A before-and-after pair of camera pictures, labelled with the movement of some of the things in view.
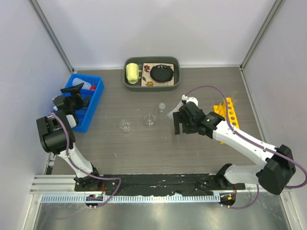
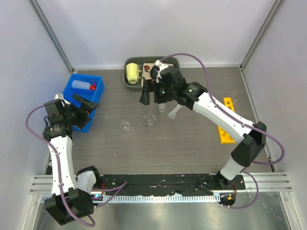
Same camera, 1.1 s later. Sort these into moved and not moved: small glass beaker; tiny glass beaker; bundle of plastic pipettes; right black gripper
Moved: right black gripper
Not moved: tiny glass beaker; small glass beaker; bundle of plastic pipettes
